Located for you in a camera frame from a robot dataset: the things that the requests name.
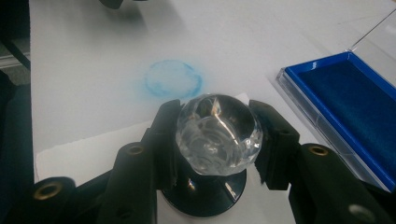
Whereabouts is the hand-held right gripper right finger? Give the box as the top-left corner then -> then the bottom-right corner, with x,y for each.
248,99 -> 396,224

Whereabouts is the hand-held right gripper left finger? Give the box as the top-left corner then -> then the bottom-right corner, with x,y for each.
96,99 -> 185,224

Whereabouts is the blue ink pad clear case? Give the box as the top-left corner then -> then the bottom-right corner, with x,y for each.
276,8 -> 396,193

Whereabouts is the black stamp with crystal knob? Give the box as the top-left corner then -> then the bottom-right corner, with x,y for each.
161,93 -> 264,218

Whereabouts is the white paper sheet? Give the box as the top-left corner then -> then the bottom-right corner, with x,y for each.
35,91 -> 300,224

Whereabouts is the metal floor rail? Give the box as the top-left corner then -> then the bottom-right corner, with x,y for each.
0,43 -> 32,70

